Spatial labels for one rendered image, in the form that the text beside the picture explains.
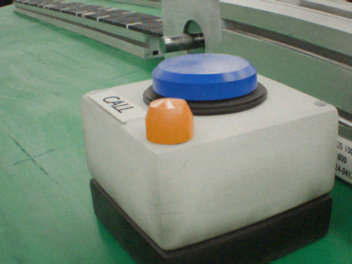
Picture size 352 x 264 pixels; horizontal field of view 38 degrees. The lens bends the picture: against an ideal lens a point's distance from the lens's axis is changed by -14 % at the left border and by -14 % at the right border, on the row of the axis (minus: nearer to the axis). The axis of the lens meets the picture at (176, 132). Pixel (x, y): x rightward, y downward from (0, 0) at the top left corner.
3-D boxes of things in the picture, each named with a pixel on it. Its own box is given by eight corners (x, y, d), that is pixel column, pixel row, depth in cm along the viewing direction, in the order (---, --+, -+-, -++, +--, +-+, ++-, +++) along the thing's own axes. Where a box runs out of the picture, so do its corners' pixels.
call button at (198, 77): (137, 107, 23) (134, 60, 22) (224, 90, 25) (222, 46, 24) (185, 137, 20) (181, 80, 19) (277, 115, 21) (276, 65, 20)
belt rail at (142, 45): (12, 10, 137) (12, 0, 136) (25, 7, 138) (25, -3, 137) (144, 60, 55) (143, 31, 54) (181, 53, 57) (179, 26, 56)
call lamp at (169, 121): (138, 133, 18) (135, 97, 18) (180, 124, 19) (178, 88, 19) (158, 148, 17) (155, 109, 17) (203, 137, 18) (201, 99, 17)
